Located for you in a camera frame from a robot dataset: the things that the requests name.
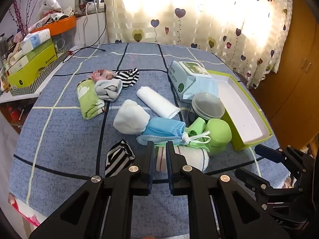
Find blue face mask bundle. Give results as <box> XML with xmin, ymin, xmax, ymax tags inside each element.
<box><xmin>137</xmin><ymin>118</ymin><xmax>211</xmax><ymax>147</ymax></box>

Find green white shallow box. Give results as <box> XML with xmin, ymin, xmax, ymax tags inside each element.
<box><xmin>208</xmin><ymin>70</ymin><xmax>274</xmax><ymax>152</ymax></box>

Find beige product box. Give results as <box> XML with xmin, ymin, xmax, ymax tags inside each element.
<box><xmin>10</xmin><ymin>52</ymin><xmax>38</xmax><ymax>73</ymax></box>

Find grey white socks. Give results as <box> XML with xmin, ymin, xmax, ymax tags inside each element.
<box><xmin>94</xmin><ymin>79</ymin><xmax>123</xmax><ymax>102</ymax></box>

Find floral pink quilt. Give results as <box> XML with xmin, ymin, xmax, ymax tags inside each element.
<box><xmin>7</xmin><ymin>193</ymin><xmax>40</xmax><ymax>227</ymax></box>

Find heart print curtain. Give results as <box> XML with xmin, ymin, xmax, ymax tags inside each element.
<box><xmin>103</xmin><ymin>0</ymin><xmax>293</xmax><ymax>90</ymax></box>

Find white power cord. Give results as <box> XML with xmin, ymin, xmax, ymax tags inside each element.
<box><xmin>85</xmin><ymin>2</ymin><xmax>100</xmax><ymax>44</ymax></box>

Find white towel with red stripes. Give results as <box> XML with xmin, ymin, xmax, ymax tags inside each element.
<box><xmin>155</xmin><ymin>145</ymin><xmax>209</xmax><ymax>172</ymax></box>

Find orange rimmed storage bin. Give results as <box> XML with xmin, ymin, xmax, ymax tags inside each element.
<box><xmin>31</xmin><ymin>15</ymin><xmax>76</xmax><ymax>55</ymax></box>

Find wooden wardrobe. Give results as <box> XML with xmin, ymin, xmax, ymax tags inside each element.
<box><xmin>249</xmin><ymin>0</ymin><xmax>319</xmax><ymax>155</ymax></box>

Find white plastic bag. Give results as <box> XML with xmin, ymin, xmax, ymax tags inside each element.
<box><xmin>37</xmin><ymin>0</ymin><xmax>62</xmax><ymax>14</ymax></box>

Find green cardboard box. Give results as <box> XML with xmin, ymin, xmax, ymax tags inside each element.
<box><xmin>7</xmin><ymin>42</ymin><xmax>56</xmax><ymax>89</ymax></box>

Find white fluffy cloth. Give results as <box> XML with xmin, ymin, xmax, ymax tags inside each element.
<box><xmin>113</xmin><ymin>100</ymin><xmax>150</xmax><ymax>134</ymax></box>

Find green printed towel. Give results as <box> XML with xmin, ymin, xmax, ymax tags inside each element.
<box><xmin>77</xmin><ymin>78</ymin><xmax>106</xmax><ymax>119</ymax></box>

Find pink snack packet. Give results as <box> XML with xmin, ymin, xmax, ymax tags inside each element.
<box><xmin>92</xmin><ymin>70</ymin><xmax>116</xmax><ymax>81</ymax></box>

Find blue white tissue pack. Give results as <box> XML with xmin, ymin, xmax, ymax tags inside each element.
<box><xmin>21</xmin><ymin>28</ymin><xmax>51</xmax><ymax>53</ymax></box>

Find blue plaid bed sheet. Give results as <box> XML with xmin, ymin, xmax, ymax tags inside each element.
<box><xmin>9</xmin><ymin>42</ymin><xmax>291</xmax><ymax>229</ymax></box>

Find black white striped sock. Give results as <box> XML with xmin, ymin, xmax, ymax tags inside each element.
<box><xmin>115</xmin><ymin>68</ymin><xmax>139</xmax><ymax>90</ymax></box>
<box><xmin>105</xmin><ymin>140</ymin><xmax>136</xmax><ymax>178</ymax></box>

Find clear round plastic container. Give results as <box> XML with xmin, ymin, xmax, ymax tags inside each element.
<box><xmin>184</xmin><ymin>92</ymin><xmax>225</xmax><ymax>130</ymax></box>

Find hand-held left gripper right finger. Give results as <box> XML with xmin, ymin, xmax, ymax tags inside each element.
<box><xmin>166</xmin><ymin>141</ymin><xmax>291</xmax><ymax>239</ymax></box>

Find wet wipes pack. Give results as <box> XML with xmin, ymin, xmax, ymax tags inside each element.
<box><xmin>167</xmin><ymin>61</ymin><xmax>219</xmax><ymax>100</ymax></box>

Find pink branch decoration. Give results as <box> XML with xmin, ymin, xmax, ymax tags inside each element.
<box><xmin>10</xmin><ymin>0</ymin><xmax>43</xmax><ymax>34</ymax></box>

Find small green cloth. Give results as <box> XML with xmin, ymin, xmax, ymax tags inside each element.
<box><xmin>187</xmin><ymin>118</ymin><xmax>206</xmax><ymax>136</ymax></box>

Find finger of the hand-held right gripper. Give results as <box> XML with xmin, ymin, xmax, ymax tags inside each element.
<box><xmin>235</xmin><ymin>168</ymin><xmax>299</xmax><ymax>211</ymax></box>
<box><xmin>255</xmin><ymin>144</ymin><xmax>309</xmax><ymax>173</ymax></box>

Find black white striped box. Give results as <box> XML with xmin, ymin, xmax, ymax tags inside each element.
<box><xmin>10</xmin><ymin>50</ymin><xmax>68</xmax><ymax>96</ymax></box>

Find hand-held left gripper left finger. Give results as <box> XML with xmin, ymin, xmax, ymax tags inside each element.
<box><xmin>29</xmin><ymin>141</ymin><xmax>155</xmax><ymax>239</ymax></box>

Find black cable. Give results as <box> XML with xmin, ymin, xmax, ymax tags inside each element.
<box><xmin>63</xmin><ymin>45</ymin><xmax>106</xmax><ymax>63</ymax></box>

